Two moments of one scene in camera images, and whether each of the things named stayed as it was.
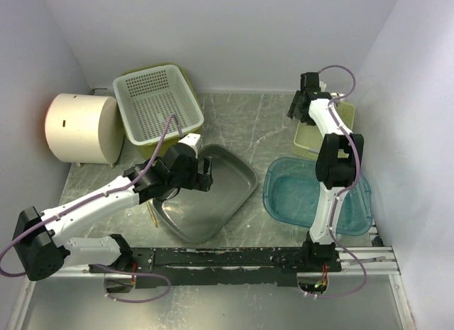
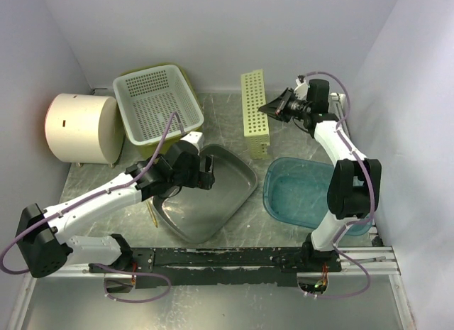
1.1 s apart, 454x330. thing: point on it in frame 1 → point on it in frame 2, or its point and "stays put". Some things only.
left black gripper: x=204 y=182 stays put
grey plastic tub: x=195 y=215 stays put
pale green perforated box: x=308 y=138 → x=255 y=121
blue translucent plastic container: x=291 y=191 stays put
